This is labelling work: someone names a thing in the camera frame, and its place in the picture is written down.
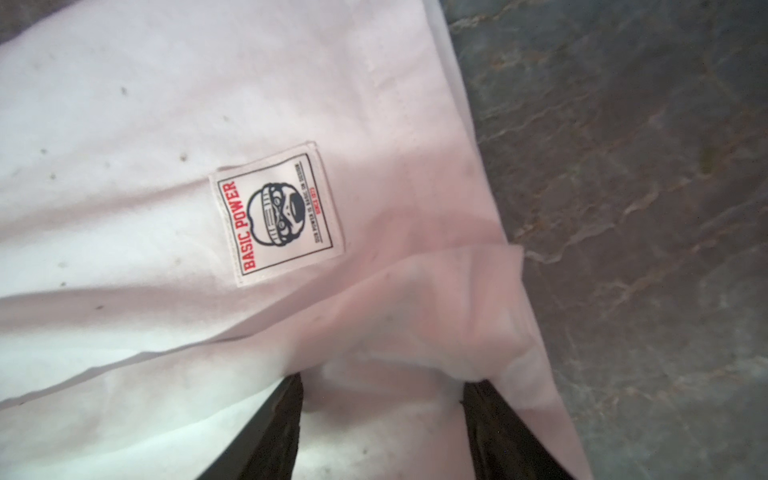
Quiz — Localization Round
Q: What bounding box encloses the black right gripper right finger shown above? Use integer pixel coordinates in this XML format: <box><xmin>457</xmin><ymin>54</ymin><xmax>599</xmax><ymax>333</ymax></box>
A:
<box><xmin>461</xmin><ymin>380</ymin><xmax>573</xmax><ymax>480</ymax></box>

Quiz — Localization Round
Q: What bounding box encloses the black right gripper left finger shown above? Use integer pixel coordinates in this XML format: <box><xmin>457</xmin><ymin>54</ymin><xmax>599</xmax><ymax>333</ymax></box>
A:
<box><xmin>198</xmin><ymin>373</ymin><xmax>304</xmax><ymax>480</ymax></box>

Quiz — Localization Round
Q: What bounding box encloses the white tank top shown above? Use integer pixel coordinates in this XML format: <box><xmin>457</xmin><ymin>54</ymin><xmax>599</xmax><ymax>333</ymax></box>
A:
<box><xmin>1</xmin><ymin>1</ymin><xmax>592</xmax><ymax>479</ymax></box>

